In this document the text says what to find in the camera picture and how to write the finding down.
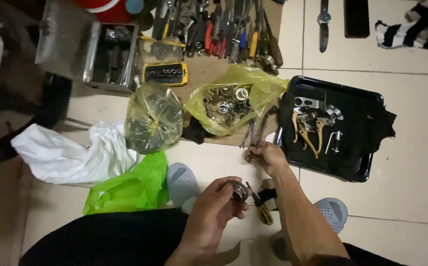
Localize yellow bag of metal parts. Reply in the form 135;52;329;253
184;64;290;137

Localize small steel spanner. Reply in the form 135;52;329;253
239;118;256;149

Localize red round container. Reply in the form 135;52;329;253
74;0;134;24

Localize yellow black screwdriver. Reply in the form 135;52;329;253
245;181;275;226

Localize dark long-handled pliers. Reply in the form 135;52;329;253
245;106;279;164

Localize brown cardboard mat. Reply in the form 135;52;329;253
140;0;285;147

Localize person's left hand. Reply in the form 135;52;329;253
184;177;254;256

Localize green plastic bag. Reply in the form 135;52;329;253
82;151;170;216

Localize clear plastic bag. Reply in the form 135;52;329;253
124;75;184;155

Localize round metal bearing part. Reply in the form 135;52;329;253
229;180;250;203

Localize person's right hand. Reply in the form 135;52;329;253
247;141;291;178

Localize black wristwatch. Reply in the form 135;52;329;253
317;0;332;53

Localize gold brake lever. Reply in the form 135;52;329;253
298;127;319;160
292;110;300;143
315;118;331;154

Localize thin metal rod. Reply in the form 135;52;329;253
64;117;93;128

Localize open grey metal toolbox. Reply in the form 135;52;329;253
35;0;141;93

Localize grey perforated slipper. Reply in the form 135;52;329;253
313;198;348;235
166;163;201;214

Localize silver bolt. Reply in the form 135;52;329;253
332;131;343;153

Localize black rectangular board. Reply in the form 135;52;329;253
344;0;371;39

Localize black tray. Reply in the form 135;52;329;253
281;75;385;183

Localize silver clamp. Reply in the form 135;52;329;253
326;105;345;121

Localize silver hex key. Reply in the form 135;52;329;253
324;131;337;155

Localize dark bicycle frame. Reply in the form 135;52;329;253
0;0;73;222

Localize small black rag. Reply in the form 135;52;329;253
181;117;215;145

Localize person's black trousers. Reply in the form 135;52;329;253
18;208;410;266

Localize row of assorted hand tools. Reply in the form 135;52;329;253
151;0;285;75

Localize black white striped cloth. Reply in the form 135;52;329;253
374;0;428;58

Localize silver metal bracket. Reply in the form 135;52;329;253
294;96;326;110

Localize white crumpled cloth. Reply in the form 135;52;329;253
10;121;139;185

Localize yellow socket bit case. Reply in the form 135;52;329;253
139;36;189;87

